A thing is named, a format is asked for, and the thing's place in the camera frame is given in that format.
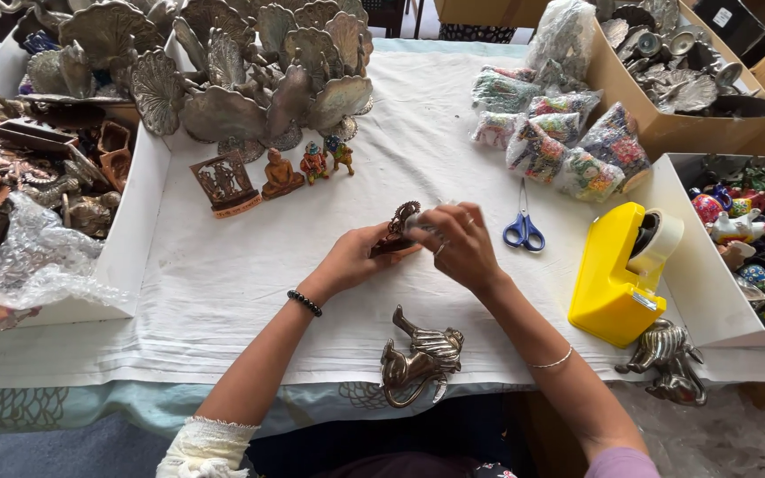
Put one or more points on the person's right hand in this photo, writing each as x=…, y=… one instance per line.
x=469, y=255

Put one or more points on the person's left hand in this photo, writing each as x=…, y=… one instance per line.
x=346, y=262

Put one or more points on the person's right fingers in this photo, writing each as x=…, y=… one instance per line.
x=439, y=222

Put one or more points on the clear bubble wrap piece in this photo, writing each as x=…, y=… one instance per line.
x=422, y=223

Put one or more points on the small brass deity figurine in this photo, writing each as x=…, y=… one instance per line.
x=397, y=231

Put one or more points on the white table cloth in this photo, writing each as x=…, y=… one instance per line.
x=369, y=279

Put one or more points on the small painted blue figurine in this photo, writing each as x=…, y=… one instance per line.
x=340, y=155

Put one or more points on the small painted red figurine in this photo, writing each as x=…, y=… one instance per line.
x=314, y=163

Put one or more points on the heap of wrapped colourful figurines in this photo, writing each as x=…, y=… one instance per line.
x=555, y=136

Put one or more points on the brown seated figurine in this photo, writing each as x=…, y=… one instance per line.
x=281, y=176

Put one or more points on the yellow tape dispenser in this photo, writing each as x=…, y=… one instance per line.
x=615, y=279

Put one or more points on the brown carved plaque figurine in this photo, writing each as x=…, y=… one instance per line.
x=224, y=182

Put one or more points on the clear plastic bag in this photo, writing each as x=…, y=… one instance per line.
x=562, y=36

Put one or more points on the group of metal peacock figurines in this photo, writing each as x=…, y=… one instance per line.
x=223, y=73

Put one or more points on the cardboard box of metal pieces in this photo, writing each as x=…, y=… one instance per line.
x=674, y=73

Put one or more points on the purple right sleeve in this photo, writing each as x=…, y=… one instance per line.
x=621, y=463

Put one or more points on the white tray of painted figurines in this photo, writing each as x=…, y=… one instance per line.
x=741, y=245

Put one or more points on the white left sleeve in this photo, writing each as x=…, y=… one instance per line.
x=206, y=448

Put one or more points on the large bubble wrap roll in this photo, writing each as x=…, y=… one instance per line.
x=714, y=431

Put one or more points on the light blue patterned tablecloth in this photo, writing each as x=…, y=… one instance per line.
x=90, y=405

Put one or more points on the white tray of copper figurines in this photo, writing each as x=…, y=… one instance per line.
x=44, y=192

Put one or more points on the clear bubble wrap sheet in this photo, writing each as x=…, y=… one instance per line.
x=37, y=262

